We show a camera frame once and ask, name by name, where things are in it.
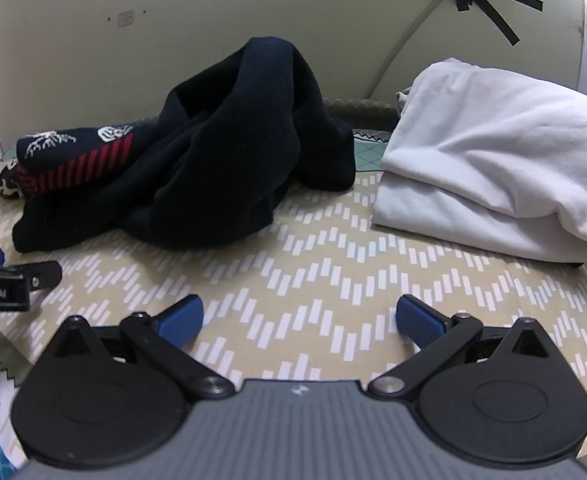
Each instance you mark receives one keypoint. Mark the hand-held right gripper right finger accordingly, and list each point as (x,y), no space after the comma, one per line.
(418,321)

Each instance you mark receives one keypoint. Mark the beige zigzag bed sheet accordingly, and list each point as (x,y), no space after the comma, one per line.
(323,270)

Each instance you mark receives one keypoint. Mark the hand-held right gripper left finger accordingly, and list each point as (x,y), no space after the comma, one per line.
(183,316)

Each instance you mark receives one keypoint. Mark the white folded cloth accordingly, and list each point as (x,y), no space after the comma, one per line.
(473,160)

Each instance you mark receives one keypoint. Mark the navy patterned knit sweater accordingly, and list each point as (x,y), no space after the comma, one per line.
(223,160)

